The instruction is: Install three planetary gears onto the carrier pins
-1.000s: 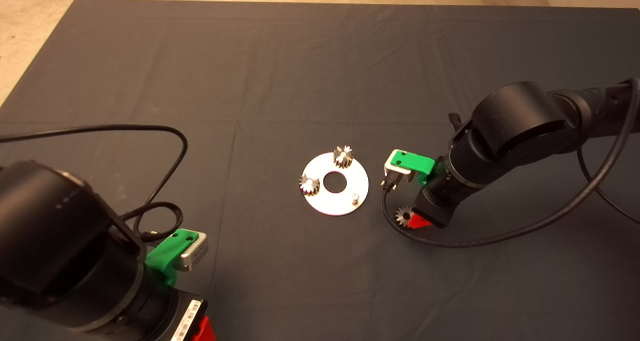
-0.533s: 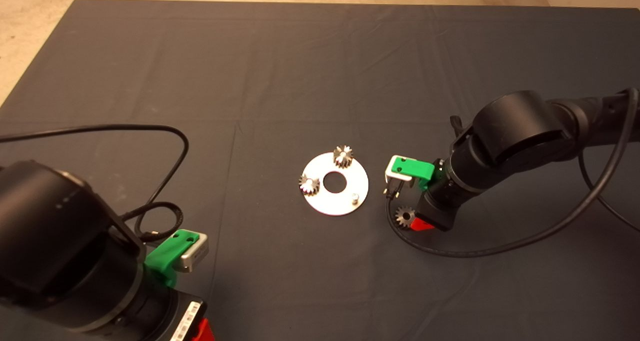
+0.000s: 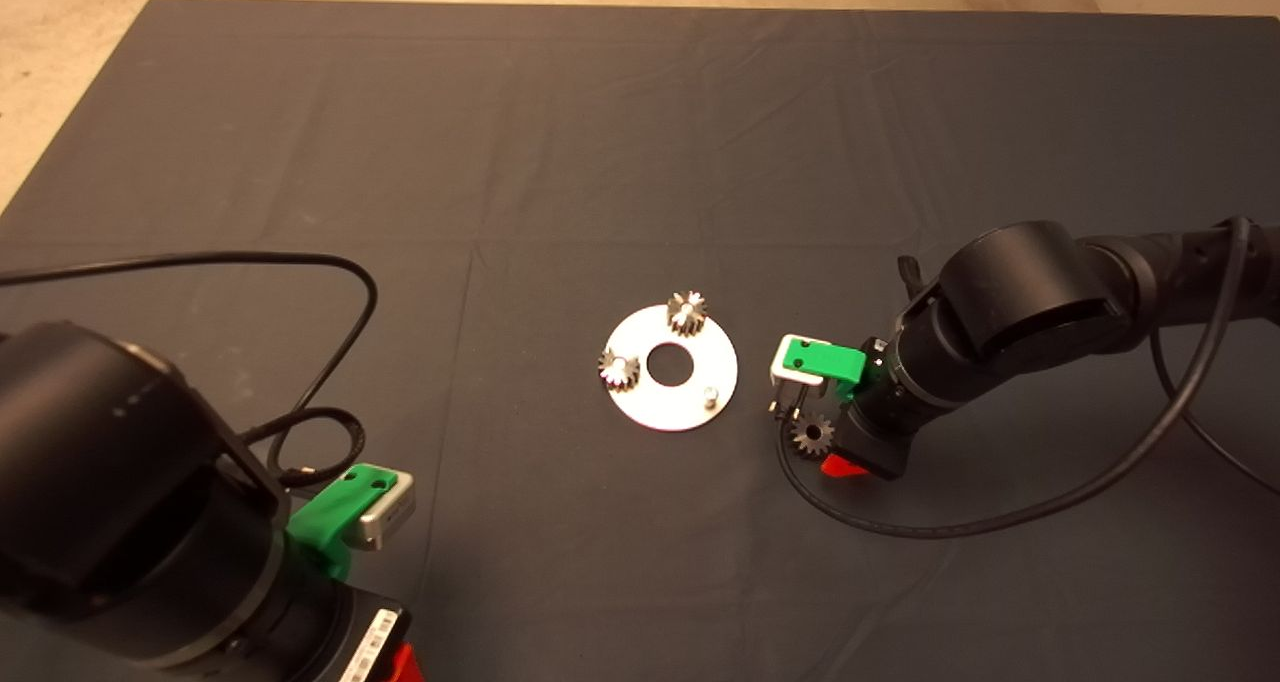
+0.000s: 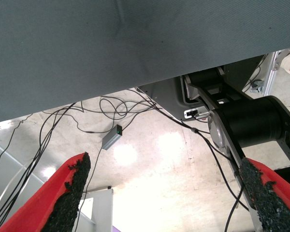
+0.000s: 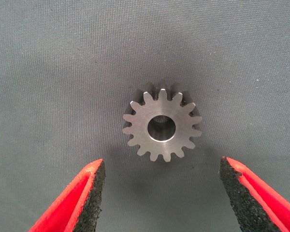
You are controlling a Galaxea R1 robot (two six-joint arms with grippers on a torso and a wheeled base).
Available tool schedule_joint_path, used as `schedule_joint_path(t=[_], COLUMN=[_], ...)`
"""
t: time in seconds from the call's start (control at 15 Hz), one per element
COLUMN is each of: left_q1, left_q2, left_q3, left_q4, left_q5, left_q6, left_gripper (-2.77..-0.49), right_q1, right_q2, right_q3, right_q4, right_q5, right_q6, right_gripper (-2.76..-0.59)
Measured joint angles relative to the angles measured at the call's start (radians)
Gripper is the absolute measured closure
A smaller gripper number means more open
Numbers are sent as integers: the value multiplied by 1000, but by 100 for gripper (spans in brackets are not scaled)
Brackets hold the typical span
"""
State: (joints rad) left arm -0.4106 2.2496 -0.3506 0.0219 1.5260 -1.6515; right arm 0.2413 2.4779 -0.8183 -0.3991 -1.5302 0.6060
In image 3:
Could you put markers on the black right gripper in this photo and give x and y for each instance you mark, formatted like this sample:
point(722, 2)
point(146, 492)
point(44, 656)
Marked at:
point(875, 447)

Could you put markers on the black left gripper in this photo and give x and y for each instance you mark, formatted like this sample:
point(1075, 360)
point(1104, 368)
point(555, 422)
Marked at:
point(365, 632)

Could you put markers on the small steel planetary gear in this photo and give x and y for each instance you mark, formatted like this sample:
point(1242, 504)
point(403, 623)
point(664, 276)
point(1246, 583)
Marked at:
point(812, 435)
point(686, 314)
point(618, 372)

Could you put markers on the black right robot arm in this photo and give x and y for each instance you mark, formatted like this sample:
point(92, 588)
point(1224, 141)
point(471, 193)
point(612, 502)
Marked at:
point(1020, 282)

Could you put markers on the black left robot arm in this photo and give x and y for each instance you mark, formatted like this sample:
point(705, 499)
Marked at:
point(100, 462)

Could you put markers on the round metal carrier plate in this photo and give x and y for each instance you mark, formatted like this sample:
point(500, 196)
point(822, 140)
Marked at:
point(680, 407)

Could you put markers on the dark grey table cloth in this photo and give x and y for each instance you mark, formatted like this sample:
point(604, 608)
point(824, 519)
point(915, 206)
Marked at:
point(600, 112)

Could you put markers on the green right camera mount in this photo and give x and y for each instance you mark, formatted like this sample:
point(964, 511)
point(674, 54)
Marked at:
point(825, 362)

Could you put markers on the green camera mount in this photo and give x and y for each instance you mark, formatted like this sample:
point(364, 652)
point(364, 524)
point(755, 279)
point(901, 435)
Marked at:
point(825, 362)
point(325, 517)

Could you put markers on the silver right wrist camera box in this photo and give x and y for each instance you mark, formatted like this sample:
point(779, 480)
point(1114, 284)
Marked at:
point(778, 367)

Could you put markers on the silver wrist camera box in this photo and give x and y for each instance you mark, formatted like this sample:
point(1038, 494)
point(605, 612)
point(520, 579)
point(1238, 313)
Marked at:
point(778, 367)
point(390, 512)

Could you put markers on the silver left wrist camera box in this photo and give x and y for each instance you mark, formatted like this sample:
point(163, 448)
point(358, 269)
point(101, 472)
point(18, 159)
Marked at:
point(390, 512)

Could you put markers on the green left camera mount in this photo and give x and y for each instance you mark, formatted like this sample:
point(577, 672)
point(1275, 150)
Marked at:
point(325, 517)

